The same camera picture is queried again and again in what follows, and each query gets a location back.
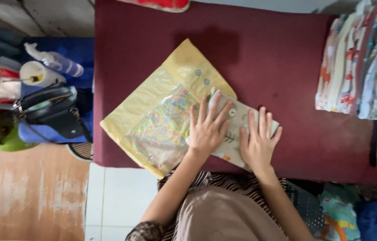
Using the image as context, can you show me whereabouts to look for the person's left hand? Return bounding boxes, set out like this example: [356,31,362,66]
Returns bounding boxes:
[188,92,233,160]

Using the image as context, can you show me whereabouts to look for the person's right hand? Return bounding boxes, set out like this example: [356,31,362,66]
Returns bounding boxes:
[240,107,283,170]

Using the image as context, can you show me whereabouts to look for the cream plant-print cloth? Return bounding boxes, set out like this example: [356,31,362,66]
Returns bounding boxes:
[186,87,280,173]

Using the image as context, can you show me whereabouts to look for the person's striped brown shirt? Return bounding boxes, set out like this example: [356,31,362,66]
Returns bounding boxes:
[125,170,290,241]

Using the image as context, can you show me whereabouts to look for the colourful patterned folded garment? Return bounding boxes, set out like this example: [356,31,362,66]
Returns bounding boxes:
[126,84,200,168]

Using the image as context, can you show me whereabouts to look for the yellow clear plastic bag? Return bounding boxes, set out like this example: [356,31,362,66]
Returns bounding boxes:
[100,38,238,179]

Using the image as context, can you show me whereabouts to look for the black plastic basket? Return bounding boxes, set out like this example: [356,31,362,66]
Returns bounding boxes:
[285,180,326,237]

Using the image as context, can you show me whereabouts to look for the person's beige skirt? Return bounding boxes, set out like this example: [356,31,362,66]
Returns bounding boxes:
[175,186,290,241]

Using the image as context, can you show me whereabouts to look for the maroon table cover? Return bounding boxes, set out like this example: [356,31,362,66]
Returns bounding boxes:
[93,0,377,187]

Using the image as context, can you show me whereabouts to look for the teal cartoon-print cloth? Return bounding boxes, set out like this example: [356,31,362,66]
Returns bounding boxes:
[318,187,363,241]

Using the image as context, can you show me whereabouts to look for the round woven fan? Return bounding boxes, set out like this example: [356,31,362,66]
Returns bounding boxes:
[66,142,94,162]

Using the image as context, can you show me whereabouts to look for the row of folded printed clothes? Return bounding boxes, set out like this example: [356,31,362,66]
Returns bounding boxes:
[315,0,377,123]

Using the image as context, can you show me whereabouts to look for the red and white cushion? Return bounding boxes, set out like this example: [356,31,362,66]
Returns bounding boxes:
[116,0,191,13]

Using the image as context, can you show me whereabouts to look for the black handbag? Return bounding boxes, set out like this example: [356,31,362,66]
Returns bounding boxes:
[13,82,93,143]

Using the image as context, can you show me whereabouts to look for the clear spray bottle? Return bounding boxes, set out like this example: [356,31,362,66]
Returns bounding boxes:
[24,42,84,78]

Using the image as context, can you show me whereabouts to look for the white paper roll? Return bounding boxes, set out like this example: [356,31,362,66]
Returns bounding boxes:
[19,60,67,88]

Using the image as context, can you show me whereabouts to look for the worn wooden table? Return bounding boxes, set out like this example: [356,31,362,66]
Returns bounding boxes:
[0,144,91,241]

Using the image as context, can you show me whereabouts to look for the yellow-black handled tool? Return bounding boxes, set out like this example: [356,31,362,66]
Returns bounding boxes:
[3,75,44,83]

